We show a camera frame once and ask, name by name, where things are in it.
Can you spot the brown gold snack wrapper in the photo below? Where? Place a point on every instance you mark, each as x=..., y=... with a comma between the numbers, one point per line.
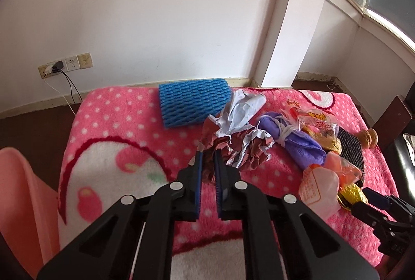
x=326, y=139

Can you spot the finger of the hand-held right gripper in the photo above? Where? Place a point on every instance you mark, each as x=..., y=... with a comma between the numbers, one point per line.
x=377, y=199
x=366, y=213

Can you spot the clear printed snack packet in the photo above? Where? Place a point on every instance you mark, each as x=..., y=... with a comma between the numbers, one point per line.
x=316, y=118

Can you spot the small white wrapper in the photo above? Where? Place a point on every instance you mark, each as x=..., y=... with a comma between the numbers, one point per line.
x=409, y=147

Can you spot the black foam fruit net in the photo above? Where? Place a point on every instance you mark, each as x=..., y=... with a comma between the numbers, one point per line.
x=351, y=147

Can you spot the orange pink translucent wrapper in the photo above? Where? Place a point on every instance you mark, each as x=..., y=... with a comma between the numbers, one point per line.
x=340, y=168

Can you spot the black plug charger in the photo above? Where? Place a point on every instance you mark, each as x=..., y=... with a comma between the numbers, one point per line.
x=58, y=66

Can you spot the brown walnut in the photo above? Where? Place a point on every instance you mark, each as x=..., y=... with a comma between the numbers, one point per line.
x=369, y=138

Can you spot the white paper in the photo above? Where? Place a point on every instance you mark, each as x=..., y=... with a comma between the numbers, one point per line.
x=240, y=111

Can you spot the cream wall socket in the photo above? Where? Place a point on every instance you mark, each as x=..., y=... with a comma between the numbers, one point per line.
x=85, y=61

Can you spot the pink dotted flower blanket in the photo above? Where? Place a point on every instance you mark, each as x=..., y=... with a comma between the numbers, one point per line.
x=129, y=111

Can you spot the pale pink plastic packet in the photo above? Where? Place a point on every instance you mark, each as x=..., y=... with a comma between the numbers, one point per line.
x=316, y=192

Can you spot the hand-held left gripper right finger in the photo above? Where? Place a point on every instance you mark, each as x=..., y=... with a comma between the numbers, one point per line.
x=220, y=184

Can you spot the white wall socket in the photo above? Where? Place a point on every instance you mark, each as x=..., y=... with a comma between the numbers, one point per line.
x=72, y=63

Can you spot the gold foil wrapper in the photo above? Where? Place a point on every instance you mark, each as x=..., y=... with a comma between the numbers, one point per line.
x=351, y=197

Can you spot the blue foam fruit net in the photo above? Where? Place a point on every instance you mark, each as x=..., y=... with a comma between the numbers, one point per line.
x=191, y=101

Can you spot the dark wooden chair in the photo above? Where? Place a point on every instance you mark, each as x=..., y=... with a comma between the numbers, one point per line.
x=390, y=118

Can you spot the wall socket with charger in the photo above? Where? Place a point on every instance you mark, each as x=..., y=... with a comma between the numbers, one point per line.
x=43, y=70

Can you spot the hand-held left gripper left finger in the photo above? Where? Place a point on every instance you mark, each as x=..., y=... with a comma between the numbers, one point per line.
x=197, y=184

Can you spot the pink plastic basin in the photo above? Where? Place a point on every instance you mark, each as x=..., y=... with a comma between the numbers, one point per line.
x=22, y=202

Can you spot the purple face mask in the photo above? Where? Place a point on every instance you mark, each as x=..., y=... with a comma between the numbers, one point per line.
x=298, y=145

